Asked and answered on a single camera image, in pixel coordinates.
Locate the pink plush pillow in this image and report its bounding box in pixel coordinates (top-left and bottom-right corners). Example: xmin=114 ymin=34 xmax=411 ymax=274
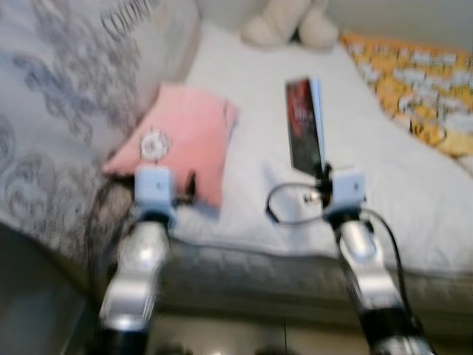
xmin=102 ymin=83 xmax=239 ymax=209

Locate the dark red green book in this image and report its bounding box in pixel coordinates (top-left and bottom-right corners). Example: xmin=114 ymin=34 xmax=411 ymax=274
xmin=285 ymin=76 xmax=327 ymax=178

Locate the yellow cartoon egg blanket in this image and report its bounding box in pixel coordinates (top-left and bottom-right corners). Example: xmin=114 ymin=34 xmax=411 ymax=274
xmin=340 ymin=31 xmax=473 ymax=175

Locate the grey printed headboard cushion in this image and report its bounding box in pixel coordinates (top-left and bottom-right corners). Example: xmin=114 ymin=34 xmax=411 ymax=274
xmin=0 ymin=0 xmax=200 ymax=274

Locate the cream plush toy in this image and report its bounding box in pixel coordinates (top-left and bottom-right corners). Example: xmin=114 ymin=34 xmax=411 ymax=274
xmin=240 ymin=0 xmax=339 ymax=51

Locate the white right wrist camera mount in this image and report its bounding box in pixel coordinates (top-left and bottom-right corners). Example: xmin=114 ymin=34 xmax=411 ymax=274
xmin=325 ymin=169 xmax=367 ymax=219

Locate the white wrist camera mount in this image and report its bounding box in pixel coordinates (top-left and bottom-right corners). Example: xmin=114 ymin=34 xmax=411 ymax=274
xmin=325 ymin=169 xmax=367 ymax=219
xmin=135 ymin=166 xmax=178 ymax=226

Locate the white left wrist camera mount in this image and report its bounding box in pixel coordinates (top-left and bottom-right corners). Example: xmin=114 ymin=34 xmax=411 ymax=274
xmin=135 ymin=166 xmax=178 ymax=226

